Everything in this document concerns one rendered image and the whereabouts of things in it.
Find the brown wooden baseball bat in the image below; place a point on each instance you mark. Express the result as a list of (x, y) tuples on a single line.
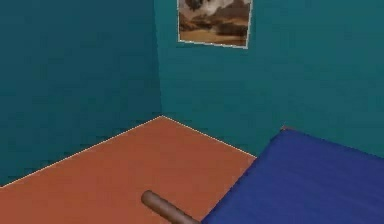
[(163, 208)]

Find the blue bed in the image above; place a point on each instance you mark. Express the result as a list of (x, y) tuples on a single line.
[(300, 183)]

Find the brown framed landscape picture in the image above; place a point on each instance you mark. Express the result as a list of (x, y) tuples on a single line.
[(215, 23)]

